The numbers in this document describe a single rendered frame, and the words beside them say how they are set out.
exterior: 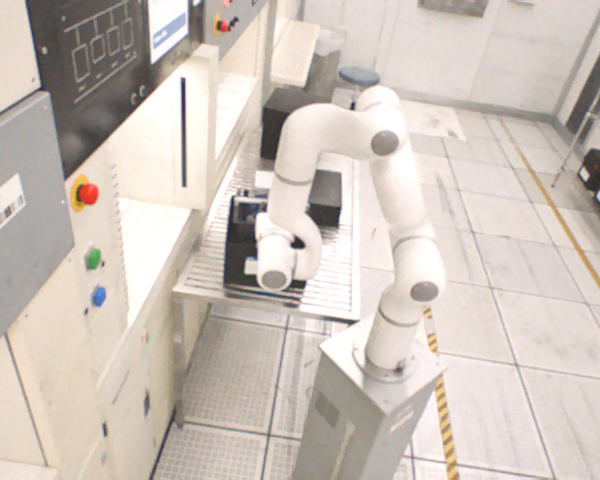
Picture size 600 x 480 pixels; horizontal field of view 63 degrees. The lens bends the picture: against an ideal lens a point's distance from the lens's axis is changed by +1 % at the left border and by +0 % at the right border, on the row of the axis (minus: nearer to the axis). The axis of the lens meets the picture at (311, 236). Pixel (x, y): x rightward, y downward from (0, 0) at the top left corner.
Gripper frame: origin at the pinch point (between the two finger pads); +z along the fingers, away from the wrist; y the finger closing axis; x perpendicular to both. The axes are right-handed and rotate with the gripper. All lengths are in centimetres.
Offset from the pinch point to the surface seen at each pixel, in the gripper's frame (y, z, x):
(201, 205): -23.8, 23.9, -16.4
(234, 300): -9.9, -8.3, -29.9
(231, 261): -11.6, -1.7, -19.6
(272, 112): 0, 87, -6
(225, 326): -15, 51, -105
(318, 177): 20, 57, -20
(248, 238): -6.9, 1.9, -12.9
